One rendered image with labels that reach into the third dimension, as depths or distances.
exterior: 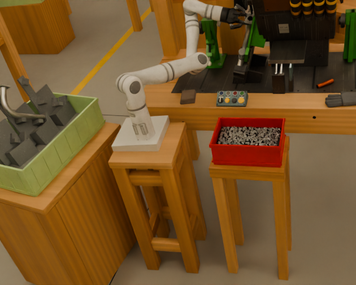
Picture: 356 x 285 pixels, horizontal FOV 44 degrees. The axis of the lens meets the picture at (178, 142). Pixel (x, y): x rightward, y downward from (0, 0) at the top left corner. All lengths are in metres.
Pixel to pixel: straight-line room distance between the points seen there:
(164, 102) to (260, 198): 1.02
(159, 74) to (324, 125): 0.82
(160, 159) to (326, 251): 1.16
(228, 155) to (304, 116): 0.44
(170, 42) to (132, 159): 0.99
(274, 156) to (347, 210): 1.07
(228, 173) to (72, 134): 0.83
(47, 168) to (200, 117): 0.81
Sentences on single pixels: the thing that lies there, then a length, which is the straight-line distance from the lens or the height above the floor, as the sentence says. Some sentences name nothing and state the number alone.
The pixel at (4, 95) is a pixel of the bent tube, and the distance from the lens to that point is 2.39.
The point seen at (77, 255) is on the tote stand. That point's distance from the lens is 2.44.
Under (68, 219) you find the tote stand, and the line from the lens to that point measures 2.30.
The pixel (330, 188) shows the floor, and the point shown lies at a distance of 3.07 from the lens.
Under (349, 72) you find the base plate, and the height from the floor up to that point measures 0.90.
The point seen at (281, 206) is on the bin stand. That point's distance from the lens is 2.15.
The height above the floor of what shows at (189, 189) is 0.44.
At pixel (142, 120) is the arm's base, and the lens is 2.09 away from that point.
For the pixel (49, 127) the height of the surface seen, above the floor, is 0.90.
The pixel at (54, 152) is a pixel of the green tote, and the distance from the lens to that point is 2.26.
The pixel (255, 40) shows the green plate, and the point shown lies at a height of 1.14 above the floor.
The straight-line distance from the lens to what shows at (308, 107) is 2.20.
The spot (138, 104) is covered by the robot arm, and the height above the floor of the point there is 1.09.
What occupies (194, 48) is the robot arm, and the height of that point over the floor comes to 1.13.
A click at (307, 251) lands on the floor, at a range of 2.72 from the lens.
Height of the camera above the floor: 2.14
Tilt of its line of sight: 37 degrees down
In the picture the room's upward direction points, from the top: 13 degrees counter-clockwise
